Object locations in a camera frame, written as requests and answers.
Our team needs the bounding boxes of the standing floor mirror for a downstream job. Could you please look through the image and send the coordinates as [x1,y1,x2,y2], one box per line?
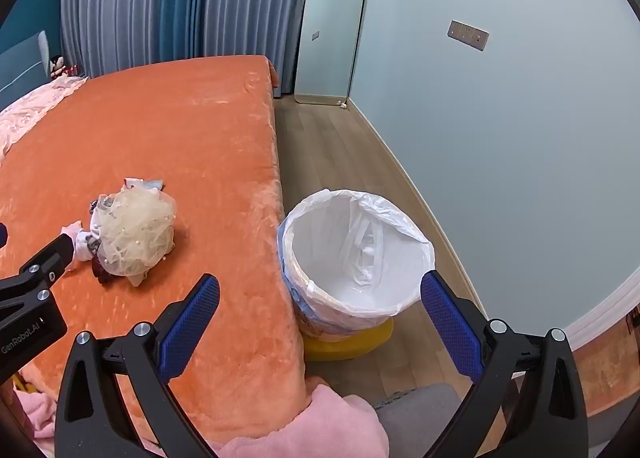
[294,0,370,106]

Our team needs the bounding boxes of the patterned round trash bin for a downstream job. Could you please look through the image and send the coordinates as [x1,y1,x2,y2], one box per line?
[276,189,436,341]

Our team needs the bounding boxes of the bin with white liner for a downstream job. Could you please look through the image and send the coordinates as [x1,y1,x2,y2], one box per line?
[276,189,436,335]

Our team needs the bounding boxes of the orange plush blanket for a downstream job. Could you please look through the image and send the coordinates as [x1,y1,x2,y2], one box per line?
[0,54,321,449]

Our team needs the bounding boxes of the grey curtain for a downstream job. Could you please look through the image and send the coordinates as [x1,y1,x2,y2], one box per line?
[202,0,312,98]
[60,0,173,79]

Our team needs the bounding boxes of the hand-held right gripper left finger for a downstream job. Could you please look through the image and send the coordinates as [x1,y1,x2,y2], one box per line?
[54,274,221,458]

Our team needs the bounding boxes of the dark red scrunchie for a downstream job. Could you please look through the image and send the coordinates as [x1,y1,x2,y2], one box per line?
[91,258,116,285]

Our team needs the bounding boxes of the pink fleece garment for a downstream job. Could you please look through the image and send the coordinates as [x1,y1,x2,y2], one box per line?
[15,382,391,458]

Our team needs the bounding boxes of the blue and white wrapper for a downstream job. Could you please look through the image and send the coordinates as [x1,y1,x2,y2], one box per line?
[124,177,166,193]

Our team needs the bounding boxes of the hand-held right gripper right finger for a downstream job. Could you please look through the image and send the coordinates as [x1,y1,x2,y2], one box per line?
[420,270,590,458]

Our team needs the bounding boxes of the wall switch panel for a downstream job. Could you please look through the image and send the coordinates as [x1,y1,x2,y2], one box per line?
[447,20,491,52]

